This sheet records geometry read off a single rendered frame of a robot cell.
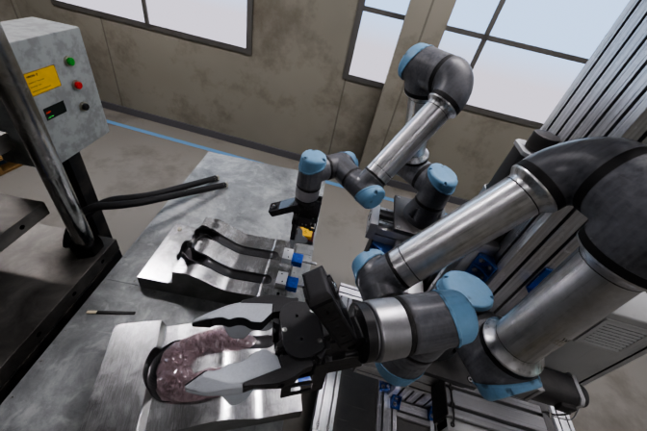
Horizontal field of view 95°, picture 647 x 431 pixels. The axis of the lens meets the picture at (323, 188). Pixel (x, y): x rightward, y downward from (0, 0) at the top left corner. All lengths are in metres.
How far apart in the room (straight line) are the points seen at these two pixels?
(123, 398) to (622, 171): 1.05
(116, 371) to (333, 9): 2.57
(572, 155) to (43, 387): 1.28
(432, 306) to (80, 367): 0.99
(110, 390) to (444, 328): 0.80
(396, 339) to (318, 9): 2.61
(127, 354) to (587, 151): 1.07
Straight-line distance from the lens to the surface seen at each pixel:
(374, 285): 0.56
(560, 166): 0.56
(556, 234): 0.91
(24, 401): 1.19
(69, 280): 1.38
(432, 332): 0.44
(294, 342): 0.37
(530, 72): 2.97
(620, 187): 0.53
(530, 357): 0.71
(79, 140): 1.44
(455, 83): 0.88
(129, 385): 0.99
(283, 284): 1.07
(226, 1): 3.04
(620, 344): 1.23
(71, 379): 1.17
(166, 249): 1.26
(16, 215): 1.28
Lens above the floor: 1.81
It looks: 38 degrees down
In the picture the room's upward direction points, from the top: 13 degrees clockwise
